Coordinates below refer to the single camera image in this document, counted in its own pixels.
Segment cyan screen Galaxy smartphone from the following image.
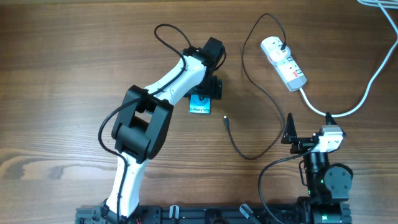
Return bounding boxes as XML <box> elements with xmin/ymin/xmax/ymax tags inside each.
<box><xmin>188</xmin><ymin>95</ymin><xmax>211</xmax><ymax>114</ymax></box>

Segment black USB charging cable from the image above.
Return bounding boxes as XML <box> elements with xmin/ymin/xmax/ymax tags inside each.
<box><xmin>223</xmin><ymin>12</ymin><xmax>288</xmax><ymax>161</ymax></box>

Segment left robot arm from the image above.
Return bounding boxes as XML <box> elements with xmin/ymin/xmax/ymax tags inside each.
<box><xmin>100</xmin><ymin>37</ymin><xmax>226</xmax><ymax>223</ymax></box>

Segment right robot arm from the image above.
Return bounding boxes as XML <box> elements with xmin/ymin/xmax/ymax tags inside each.
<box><xmin>281</xmin><ymin>113</ymin><xmax>354</xmax><ymax>224</ymax></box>

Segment white USB charger plug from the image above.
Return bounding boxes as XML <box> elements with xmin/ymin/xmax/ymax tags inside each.
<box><xmin>268</xmin><ymin>47</ymin><xmax>291</xmax><ymax>64</ymax></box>

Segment white power strip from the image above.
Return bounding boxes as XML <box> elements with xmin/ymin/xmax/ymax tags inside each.
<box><xmin>261</xmin><ymin>36</ymin><xmax>307</xmax><ymax>91</ymax></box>

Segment black right camera cable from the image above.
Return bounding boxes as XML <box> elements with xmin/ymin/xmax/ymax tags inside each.
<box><xmin>257</xmin><ymin>141</ymin><xmax>320</xmax><ymax>224</ymax></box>

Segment white power strip cord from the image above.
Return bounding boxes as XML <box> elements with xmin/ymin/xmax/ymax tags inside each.
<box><xmin>298</xmin><ymin>2</ymin><xmax>398</xmax><ymax>118</ymax></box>

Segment white cables at corner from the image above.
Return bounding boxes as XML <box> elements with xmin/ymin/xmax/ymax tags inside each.
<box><xmin>356</xmin><ymin>0</ymin><xmax>398</xmax><ymax>9</ymax></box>

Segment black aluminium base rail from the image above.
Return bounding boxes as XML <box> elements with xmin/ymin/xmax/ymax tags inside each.
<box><xmin>75</xmin><ymin>203</ymin><xmax>352</xmax><ymax>224</ymax></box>

